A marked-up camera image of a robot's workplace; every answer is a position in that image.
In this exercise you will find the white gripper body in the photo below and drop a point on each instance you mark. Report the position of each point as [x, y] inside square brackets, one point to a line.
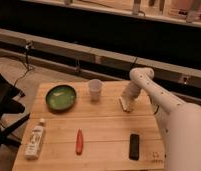
[131, 91]

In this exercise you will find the white sponge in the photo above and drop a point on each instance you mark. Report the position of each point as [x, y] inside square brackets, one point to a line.
[127, 104]

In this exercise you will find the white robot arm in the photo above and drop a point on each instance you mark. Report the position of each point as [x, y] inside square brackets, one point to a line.
[183, 136]

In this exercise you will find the green ceramic bowl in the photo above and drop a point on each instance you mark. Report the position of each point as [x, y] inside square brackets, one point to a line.
[61, 98]

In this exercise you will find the clear plastic cup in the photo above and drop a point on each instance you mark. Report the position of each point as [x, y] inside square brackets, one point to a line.
[95, 89]

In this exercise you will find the black rectangular remote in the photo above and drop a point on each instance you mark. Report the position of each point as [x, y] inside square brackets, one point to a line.
[134, 147]

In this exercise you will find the red marker pen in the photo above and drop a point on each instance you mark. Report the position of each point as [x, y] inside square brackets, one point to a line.
[79, 142]

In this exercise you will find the wooden table board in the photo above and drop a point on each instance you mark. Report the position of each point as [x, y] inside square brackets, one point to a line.
[106, 132]

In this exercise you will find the white squeeze tube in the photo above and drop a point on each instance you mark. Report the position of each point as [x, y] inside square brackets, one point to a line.
[33, 147]

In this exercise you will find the black chair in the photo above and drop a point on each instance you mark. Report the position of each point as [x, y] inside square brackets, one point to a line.
[9, 106]

